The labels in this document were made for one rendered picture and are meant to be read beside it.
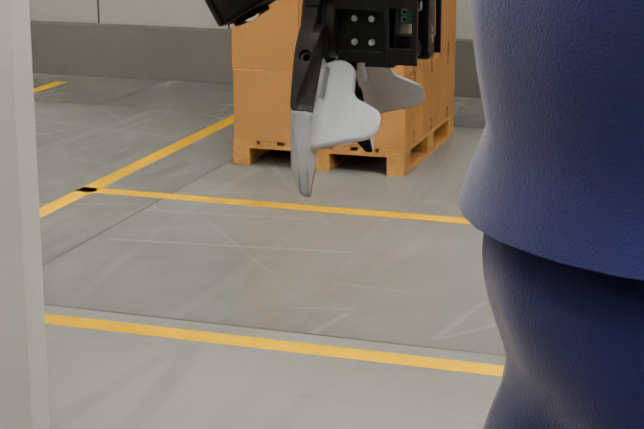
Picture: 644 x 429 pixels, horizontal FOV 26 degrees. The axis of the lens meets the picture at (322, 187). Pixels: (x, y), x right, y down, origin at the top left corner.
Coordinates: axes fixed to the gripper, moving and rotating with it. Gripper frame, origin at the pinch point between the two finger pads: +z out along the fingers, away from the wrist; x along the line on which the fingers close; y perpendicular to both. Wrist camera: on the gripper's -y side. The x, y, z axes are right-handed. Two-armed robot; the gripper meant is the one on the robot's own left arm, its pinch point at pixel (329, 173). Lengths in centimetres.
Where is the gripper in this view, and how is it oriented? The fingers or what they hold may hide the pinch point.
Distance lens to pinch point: 99.7
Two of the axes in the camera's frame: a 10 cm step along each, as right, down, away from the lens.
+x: 3.1, -2.2, 9.2
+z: 0.0, 9.7, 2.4
